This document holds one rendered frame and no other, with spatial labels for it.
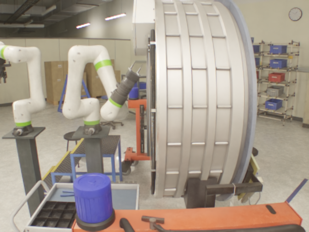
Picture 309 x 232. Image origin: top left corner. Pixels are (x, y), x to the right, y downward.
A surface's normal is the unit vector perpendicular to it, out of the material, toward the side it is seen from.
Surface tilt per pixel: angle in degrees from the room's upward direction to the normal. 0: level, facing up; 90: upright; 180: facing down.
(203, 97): 79
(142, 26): 133
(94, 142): 90
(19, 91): 90
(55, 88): 90
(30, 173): 90
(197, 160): 106
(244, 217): 0
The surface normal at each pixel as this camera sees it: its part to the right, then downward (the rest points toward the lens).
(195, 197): 0.03, 0.24
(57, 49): 0.66, 0.18
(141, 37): 0.02, 0.83
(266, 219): 0.00, -0.97
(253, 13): -0.76, 0.15
